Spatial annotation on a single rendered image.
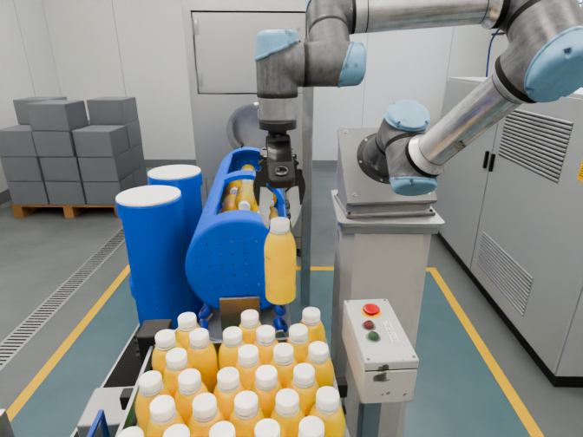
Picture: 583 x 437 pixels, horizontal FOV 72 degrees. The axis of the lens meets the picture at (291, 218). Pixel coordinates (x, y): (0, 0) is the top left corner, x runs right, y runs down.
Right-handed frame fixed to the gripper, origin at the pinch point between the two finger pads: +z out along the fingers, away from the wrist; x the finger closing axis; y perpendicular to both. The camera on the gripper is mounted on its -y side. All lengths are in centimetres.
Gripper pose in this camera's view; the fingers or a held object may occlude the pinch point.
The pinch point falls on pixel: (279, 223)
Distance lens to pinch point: 80.5
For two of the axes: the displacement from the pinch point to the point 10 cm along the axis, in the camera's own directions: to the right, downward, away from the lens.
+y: -0.7, -3.8, 9.2
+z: 0.0, 9.3, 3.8
